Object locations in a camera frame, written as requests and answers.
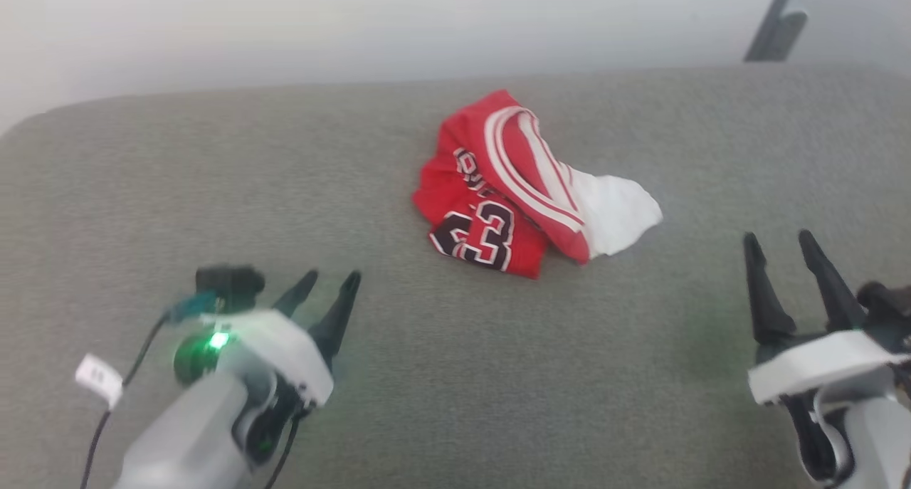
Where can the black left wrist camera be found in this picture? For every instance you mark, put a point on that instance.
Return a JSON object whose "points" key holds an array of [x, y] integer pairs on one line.
{"points": [[229, 284]]}

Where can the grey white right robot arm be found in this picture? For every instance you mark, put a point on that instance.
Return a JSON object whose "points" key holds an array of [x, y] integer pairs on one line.
{"points": [[875, 439]]}

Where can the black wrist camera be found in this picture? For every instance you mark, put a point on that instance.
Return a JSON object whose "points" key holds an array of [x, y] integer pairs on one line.
{"points": [[229, 284], [890, 314]]}

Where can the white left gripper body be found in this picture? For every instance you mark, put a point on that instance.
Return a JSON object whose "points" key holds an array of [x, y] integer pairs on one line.
{"points": [[281, 346]]}

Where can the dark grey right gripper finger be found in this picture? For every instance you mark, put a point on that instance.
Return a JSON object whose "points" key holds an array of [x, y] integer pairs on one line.
{"points": [[829, 282], [767, 297]]}

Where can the grey fabric sofa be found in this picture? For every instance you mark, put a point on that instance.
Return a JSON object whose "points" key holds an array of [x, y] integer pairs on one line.
{"points": [[213, 190]]}

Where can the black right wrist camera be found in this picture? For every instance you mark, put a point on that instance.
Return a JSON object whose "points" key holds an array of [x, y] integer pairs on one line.
{"points": [[890, 314]]}

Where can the grey metal bar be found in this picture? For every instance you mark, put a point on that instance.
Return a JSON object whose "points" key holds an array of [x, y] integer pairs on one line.
{"points": [[776, 26]]}

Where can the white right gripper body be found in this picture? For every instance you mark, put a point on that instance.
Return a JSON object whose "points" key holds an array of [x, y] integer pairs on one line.
{"points": [[818, 368]]}

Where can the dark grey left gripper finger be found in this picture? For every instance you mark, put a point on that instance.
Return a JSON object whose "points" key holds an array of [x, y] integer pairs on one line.
{"points": [[297, 295], [336, 318]]}

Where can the red basketball jersey number 23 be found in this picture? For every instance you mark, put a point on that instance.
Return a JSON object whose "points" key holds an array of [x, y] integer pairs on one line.
{"points": [[462, 137]]}

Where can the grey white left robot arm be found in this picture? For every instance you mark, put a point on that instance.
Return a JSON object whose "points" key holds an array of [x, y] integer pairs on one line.
{"points": [[185, 432]]}

